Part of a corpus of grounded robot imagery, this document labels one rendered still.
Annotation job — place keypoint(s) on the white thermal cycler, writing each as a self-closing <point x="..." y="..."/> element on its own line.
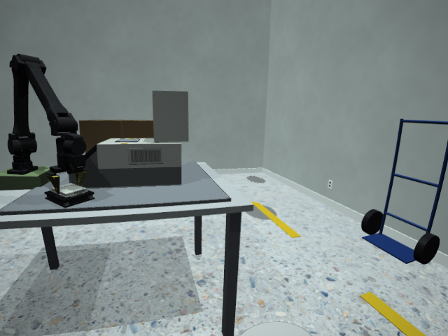
<point x="141" y="161"/>

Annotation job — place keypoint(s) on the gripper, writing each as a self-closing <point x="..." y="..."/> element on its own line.
<point x="55" y="180"/>

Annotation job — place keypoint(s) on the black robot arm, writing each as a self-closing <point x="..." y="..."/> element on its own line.
<point x="60" y="120"/>

